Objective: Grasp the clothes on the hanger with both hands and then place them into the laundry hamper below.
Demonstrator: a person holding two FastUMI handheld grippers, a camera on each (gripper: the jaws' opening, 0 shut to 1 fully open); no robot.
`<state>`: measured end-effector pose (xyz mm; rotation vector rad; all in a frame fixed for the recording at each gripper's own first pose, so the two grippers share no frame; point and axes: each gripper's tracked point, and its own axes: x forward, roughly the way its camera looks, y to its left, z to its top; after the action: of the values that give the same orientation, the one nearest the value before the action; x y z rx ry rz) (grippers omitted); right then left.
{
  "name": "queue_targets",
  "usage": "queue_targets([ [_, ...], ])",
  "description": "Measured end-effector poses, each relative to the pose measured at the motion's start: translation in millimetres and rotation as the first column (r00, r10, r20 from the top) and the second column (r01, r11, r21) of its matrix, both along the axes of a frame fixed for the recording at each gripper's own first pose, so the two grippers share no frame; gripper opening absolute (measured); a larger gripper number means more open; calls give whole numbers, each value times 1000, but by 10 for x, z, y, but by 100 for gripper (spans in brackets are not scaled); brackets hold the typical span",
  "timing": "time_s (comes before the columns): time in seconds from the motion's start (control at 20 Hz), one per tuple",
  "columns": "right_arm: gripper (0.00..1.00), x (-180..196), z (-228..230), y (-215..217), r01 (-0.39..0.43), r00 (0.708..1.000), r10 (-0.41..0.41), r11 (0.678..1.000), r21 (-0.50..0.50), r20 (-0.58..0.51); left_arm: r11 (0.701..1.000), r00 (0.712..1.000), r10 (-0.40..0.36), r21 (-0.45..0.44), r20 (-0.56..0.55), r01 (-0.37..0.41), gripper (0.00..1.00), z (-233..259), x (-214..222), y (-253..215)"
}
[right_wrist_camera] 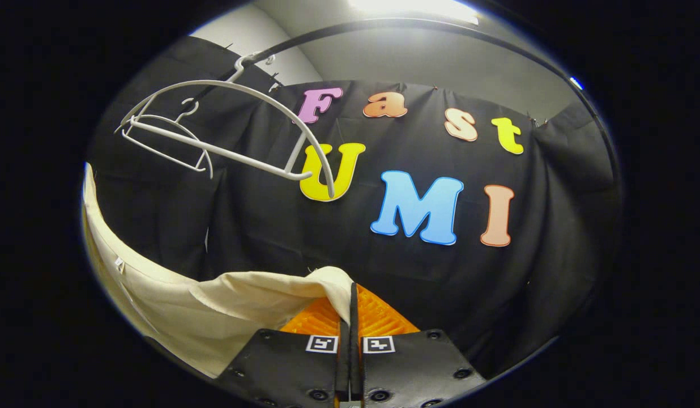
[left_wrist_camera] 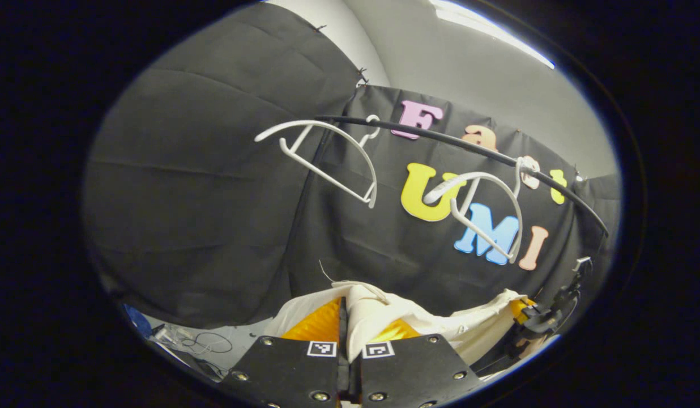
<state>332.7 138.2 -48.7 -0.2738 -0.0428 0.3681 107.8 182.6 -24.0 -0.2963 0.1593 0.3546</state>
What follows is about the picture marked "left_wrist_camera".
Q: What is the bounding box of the cream shirt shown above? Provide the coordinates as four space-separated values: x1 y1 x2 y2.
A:
264 280 529 366

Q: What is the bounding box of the large ceiling light panel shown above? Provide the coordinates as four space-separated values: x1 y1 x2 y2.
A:
429 0 556 70

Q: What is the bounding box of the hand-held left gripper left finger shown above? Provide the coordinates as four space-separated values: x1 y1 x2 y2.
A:
221 296 351 408

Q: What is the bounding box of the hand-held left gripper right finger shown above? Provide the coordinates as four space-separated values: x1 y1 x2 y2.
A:
350 317 486 408

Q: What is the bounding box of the black metal clothes rack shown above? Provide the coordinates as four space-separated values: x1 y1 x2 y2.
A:
315 115 609 237

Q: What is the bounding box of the white plastic hanger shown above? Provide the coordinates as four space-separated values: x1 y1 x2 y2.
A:
422 156 540 265
254 115 381 209

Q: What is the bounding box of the black backdrop cloth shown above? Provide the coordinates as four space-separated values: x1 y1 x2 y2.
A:
83 3 621 329

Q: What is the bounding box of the blue object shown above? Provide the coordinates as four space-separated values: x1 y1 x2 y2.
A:
123 305 153 339

